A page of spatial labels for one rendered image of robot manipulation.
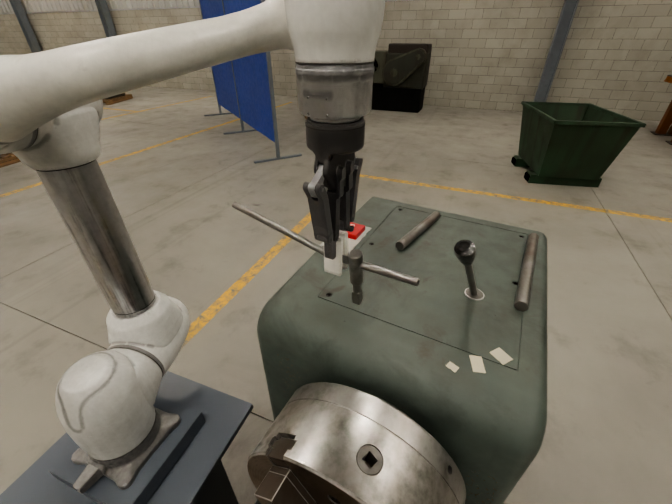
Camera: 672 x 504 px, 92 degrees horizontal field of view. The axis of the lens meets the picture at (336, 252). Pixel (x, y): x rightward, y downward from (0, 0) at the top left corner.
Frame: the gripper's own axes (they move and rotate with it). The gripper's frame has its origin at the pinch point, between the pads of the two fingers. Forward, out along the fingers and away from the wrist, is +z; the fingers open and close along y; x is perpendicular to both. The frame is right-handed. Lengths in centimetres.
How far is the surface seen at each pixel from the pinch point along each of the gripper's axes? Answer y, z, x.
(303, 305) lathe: 1.8, 12.6, -5.9
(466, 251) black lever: -7.6, -1.3, 18.3
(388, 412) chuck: 12.5, 14.6, 14.8
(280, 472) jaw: 24.4, 18.6, 4.8
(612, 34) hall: -1012, -26, 150
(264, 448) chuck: 22.9, 19.0, 0.9
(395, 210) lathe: -43.3, 12.8, -4.2
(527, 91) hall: -999, 94, 16
